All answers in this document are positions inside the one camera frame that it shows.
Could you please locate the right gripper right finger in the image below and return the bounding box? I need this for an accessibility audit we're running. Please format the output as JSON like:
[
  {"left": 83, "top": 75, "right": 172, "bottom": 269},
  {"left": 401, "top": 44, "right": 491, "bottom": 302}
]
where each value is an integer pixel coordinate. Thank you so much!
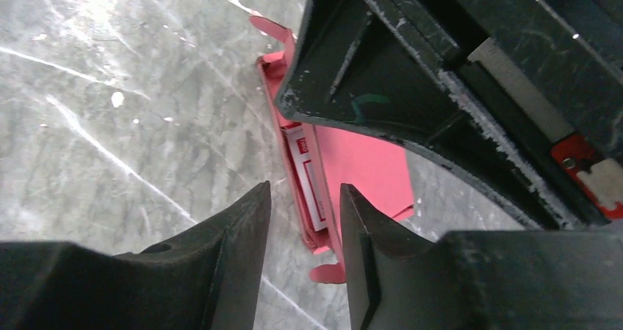
[{"left": 340, "top": 184, "right": 622, "bottom": 329}]

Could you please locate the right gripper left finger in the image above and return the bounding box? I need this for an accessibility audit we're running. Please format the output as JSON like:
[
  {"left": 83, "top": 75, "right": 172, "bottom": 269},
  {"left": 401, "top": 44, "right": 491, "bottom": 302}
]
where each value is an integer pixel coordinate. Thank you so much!
[{"left": 1, "top": 182, "right": 271, "bottom": 329}]

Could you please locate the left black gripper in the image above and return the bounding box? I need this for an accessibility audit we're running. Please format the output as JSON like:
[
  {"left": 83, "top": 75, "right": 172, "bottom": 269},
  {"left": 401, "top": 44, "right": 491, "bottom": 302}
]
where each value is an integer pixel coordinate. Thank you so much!
[{"left": 401, "top": 0, "right": 622, "bottom": 220}]

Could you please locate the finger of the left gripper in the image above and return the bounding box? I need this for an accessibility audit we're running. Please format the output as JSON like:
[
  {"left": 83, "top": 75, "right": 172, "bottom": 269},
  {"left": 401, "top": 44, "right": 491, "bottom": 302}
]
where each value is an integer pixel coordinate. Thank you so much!
[{"left": 276, "top": 0, "right": 584, "bottom": 230}]

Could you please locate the small red white box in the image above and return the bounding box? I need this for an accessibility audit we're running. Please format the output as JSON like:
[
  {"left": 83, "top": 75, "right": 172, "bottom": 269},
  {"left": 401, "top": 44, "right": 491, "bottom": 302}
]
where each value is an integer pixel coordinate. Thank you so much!
[{"left": 281, "top": 123, "right": 327, "bottom": 232}]

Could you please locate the red paper box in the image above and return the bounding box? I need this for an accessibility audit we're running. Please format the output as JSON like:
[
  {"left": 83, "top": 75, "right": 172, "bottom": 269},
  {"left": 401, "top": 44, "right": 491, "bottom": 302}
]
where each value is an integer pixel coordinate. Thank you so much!
[{"left": 249, "top": 15, "right": 414, "bottom": 284}]

